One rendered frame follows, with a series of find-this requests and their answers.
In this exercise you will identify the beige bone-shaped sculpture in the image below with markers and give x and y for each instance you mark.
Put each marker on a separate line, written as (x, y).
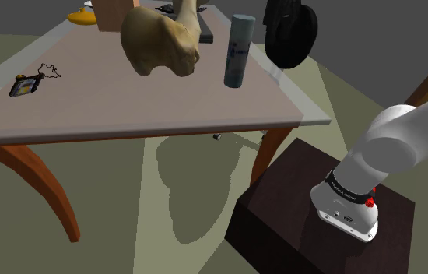
(157, 41)

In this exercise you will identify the brown wooden box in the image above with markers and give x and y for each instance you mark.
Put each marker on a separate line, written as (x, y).
(113, 15)

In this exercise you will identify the pale blue cylindrical bottle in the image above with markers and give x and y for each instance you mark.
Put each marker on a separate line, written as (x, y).
(238, 53)

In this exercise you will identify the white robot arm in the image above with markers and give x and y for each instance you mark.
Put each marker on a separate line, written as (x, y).
(373, 155)

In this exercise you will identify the black flat slab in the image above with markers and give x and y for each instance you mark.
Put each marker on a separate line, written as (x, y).
(206, 33)

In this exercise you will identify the yellow squat vessel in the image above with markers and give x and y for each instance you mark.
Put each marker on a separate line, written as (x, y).
(81, 18)

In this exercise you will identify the wooden table with curved legs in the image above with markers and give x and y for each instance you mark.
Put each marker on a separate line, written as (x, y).
(104, 102)

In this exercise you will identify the dark robot stand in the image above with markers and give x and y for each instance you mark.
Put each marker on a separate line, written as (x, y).
(286, 212)

